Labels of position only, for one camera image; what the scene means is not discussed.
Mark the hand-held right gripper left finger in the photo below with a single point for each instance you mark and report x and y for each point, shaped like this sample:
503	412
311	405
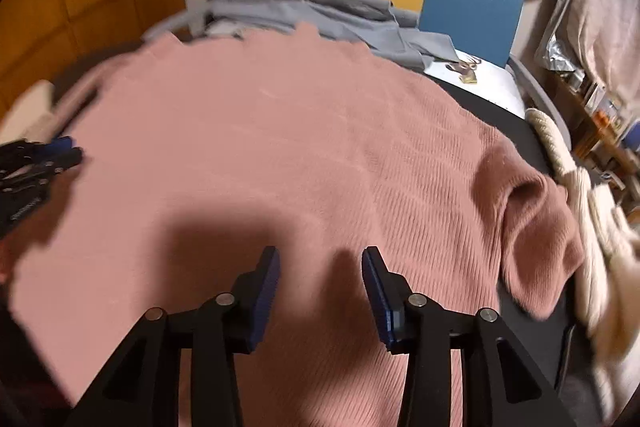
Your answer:
267	297

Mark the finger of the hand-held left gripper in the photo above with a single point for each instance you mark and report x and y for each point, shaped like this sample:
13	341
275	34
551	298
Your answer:
60	144
67	161

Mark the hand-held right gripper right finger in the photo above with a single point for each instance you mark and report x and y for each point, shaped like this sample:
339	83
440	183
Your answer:
375	297

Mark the pink knit sweater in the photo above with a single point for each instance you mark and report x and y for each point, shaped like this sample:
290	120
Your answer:
300	157

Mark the cream folded cloth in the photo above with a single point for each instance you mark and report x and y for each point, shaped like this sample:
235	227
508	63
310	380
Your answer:
30	107

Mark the white printed cloth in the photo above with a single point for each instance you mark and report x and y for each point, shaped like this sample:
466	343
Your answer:
495	92

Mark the wooden shelf with items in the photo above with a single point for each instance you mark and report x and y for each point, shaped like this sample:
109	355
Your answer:
600	147

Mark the grey garment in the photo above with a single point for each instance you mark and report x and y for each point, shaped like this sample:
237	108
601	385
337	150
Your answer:
350	27

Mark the silver plastic bag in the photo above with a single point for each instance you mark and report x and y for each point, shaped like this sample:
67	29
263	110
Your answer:
557	52

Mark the pink floral curtain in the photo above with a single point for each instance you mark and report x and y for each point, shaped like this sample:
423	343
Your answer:
610	7

